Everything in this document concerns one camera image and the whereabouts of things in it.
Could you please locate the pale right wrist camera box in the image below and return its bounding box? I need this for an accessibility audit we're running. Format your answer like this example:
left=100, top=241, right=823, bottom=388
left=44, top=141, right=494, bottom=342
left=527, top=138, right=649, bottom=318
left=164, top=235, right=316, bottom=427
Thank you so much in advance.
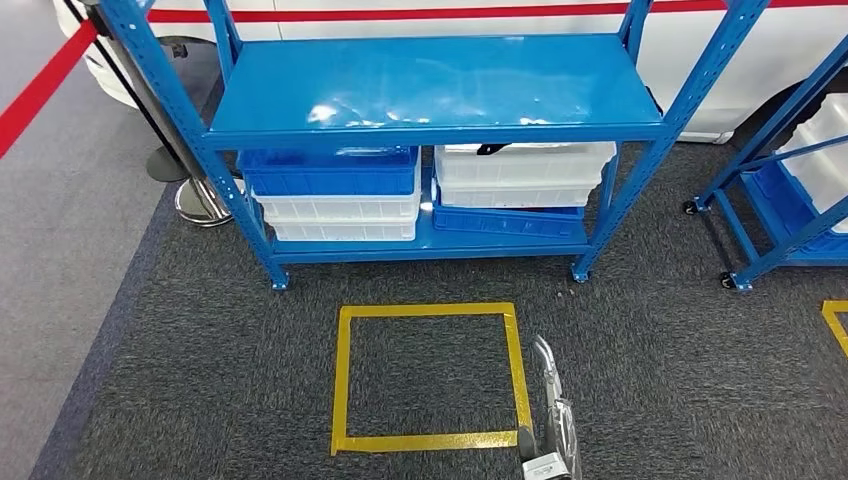
left=521, top=451, right=573, bottom=480

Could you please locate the white car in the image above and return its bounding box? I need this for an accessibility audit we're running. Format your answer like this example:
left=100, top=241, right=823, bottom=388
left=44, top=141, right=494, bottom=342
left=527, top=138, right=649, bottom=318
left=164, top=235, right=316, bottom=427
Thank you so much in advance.
left=52, top=0, right=848, bottom=145

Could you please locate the thin black stanchion post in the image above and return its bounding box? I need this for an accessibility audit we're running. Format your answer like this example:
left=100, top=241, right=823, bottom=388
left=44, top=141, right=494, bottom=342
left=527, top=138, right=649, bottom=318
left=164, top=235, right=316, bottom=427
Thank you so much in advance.
left=62, top=0, right=193, bottom=185

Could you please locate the large blue metal shelf rack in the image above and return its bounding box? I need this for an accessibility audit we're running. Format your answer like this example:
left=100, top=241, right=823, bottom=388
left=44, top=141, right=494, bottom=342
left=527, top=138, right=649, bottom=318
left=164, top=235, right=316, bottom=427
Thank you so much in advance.
left=97, top=0, right=774, bottom=293

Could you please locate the red barrier belt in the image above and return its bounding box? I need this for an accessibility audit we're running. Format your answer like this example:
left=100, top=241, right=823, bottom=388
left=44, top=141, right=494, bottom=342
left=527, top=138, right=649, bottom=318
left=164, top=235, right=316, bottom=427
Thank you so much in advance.
left=0, top=0, right=848, bottom=161

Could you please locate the blue wheeled rack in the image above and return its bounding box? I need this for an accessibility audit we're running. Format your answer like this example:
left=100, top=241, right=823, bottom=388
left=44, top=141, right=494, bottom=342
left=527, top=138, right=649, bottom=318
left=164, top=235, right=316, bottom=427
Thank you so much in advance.
left=682, top=36, right=848, bottom=293

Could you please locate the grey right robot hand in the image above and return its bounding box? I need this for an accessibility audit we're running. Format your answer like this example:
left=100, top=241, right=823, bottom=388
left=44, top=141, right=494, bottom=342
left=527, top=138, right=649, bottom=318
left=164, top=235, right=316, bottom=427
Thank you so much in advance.
left=517, top=335, right=584, bottom=468

